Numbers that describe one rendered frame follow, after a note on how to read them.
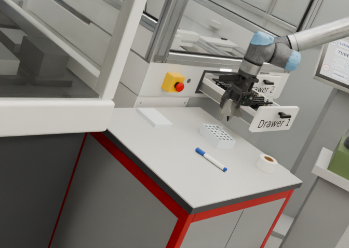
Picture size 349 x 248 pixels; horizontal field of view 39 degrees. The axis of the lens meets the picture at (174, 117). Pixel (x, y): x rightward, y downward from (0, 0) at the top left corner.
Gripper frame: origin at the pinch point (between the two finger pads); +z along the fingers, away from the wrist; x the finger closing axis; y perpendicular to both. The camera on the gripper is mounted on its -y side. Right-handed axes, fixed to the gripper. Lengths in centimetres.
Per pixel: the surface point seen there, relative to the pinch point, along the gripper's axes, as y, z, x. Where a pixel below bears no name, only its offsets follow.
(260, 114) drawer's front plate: 5.7, -5.3, 12.1
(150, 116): -8.7, 7.2, -26.9
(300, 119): -95, 40, 172
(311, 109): -91, 30, 173
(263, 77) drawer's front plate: -34, -8, 48
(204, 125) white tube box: -0.9, 5.1, -7.0
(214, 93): -18.9, -1.4, 8.3
